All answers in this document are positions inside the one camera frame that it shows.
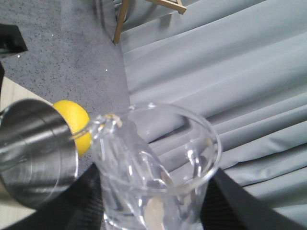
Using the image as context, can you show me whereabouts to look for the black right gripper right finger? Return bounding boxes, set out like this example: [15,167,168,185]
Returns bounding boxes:
[201,169,305,230]

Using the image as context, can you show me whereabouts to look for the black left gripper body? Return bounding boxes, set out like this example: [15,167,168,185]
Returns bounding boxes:
[0,23,28,60]

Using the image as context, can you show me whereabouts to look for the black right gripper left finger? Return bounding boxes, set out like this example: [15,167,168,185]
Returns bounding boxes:
[5,164,103,230]

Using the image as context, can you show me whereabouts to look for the steel jigger shaker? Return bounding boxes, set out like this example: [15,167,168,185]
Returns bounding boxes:
[0,99,78,209]

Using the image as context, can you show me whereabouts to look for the clear glass measuring beaker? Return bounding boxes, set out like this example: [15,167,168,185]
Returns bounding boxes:
[72,103,221,230]

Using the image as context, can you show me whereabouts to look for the light wooden cutting board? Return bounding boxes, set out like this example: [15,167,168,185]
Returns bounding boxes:
[0,77,52,229]

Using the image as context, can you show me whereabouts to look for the yellow lemon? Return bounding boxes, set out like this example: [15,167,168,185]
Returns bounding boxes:
[53,100,91,157]

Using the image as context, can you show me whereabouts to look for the grey curtain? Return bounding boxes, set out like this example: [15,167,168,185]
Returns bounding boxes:
[120,0,307,225]

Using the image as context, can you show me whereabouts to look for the wooden dish rack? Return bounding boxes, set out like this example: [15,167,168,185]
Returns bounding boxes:
[113,0,187,44]

